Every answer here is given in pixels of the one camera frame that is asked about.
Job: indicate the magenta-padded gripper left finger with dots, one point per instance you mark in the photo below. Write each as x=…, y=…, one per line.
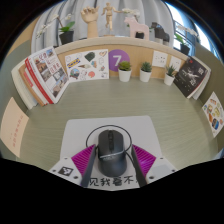
x=66, y=168

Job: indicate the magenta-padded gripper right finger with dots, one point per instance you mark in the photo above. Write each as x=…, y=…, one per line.
x=160, y=166

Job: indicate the black computer mouse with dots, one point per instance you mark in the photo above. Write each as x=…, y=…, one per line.
x=112, y=156

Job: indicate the white line-drawing mouse pad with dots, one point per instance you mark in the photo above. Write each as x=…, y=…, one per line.
x=80, y=133

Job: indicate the pale pink card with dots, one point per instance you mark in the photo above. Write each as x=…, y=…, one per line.
x=13, y=126

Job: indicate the colourful food sticker card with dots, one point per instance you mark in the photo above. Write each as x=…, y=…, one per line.
x=215, y=115

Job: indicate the small succulent in white pot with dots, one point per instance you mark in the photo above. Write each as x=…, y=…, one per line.
x=145, y=76
x=125, y=76
x=169, y=80

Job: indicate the black book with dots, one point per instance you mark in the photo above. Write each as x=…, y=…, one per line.
x=190, y=78

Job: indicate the stack of pale books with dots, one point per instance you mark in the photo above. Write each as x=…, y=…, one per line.
x=21, y=83

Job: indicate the red-edged photo magazine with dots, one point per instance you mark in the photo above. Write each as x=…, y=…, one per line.
x=48, y=73

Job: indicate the white picture sticker card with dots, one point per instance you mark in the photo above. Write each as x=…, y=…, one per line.
x=86, y=65

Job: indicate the green desk partition panel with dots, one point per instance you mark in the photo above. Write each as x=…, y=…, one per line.
x=213, y=70
x=8, y=73

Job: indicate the purple round number sign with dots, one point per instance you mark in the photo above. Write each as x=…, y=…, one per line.
x=116, y=60

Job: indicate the wooden desk back shelf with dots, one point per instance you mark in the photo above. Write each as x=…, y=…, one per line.
x=133, y=45

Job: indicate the dark wooden horse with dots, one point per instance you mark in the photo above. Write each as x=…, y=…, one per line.
x=159, y=33

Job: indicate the wooden hand model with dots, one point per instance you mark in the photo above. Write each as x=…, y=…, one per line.
x=91, y=23

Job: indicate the window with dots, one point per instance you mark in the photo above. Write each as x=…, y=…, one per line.
x=186, y=16

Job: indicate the wooden mannequin figure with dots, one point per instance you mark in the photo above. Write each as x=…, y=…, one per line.
x=109, y=16

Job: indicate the grey curtain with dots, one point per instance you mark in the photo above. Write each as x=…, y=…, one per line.
x=75, y=10

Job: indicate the white wall socket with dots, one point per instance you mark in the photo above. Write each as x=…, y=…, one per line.
x=160, y=59
x=175, y=63

